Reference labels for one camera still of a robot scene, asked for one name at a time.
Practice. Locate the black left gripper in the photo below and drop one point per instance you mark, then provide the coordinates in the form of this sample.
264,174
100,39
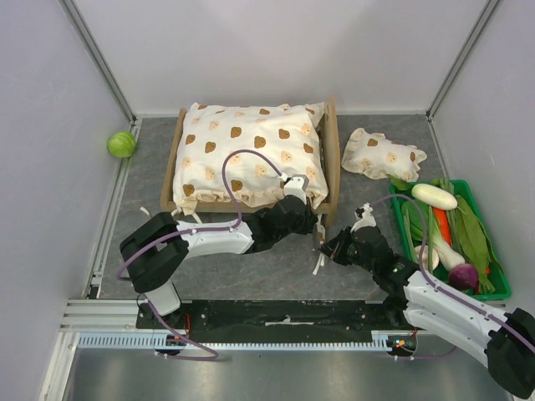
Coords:
310,219

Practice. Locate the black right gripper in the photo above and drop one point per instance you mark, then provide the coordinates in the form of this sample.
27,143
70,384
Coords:
337,246

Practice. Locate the wooden pet bed frame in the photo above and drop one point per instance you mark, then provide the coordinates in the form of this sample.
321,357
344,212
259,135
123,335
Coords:
330,156

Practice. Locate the bear print cream quilt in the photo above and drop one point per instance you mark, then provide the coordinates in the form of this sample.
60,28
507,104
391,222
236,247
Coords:
233,157

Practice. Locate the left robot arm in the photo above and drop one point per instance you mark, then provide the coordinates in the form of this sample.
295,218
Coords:
153,252

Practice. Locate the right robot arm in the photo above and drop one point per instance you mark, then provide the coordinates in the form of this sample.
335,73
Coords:
503,342

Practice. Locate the orange carrot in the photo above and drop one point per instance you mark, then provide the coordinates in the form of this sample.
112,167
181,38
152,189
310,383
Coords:
443,224

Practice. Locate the white radish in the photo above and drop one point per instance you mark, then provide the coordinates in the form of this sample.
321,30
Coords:
434,196

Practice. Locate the bear print small pillow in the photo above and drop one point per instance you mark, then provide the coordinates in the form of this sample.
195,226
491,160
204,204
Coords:
376,157

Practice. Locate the purple cabbage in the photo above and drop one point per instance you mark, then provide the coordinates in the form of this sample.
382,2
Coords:
463,277

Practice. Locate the green plastic basket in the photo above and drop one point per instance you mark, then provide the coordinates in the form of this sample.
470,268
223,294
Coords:
493,284

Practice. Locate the green cabbage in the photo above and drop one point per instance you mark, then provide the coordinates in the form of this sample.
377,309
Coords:
122,144

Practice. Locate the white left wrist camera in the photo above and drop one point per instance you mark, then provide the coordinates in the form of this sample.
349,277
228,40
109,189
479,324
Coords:
295,185

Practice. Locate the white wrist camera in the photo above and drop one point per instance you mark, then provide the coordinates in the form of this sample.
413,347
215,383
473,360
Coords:
364,217
295,185

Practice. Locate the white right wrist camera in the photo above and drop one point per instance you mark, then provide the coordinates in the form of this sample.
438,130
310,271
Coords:
364,217

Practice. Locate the white cable duct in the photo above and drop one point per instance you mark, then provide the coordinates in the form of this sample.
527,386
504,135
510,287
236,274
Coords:
161,342

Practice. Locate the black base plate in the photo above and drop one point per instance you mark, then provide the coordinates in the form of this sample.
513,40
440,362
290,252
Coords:
217,320

